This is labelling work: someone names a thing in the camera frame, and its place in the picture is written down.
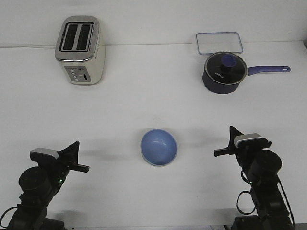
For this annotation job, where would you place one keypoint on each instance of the dark blue saucepan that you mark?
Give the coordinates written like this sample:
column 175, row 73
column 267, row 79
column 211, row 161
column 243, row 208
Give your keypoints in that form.
column 225, row 89

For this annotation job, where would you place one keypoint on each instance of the glass pot lid blue knob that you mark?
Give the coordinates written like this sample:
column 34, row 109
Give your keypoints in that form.
column 225, row 68

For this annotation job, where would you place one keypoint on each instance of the silver two-slot toaster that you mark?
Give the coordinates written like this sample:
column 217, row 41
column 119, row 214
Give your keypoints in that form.
column 80, row 50

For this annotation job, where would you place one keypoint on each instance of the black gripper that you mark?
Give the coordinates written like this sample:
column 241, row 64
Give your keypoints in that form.
column 68, row 161
column 232, row 148

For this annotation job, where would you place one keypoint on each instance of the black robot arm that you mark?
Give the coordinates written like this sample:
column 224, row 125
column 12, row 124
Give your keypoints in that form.
column 259, row 169
column 40, row 184

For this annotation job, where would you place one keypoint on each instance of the green bowl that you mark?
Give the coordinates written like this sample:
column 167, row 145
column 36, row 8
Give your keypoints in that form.
column 159, row 160

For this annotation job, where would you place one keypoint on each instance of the clear plastic container lid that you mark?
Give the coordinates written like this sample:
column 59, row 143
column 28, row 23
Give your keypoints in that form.
column 209, row 43

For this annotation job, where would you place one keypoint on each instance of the blue bowl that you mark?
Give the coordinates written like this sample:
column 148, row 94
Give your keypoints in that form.
column 158, row 142

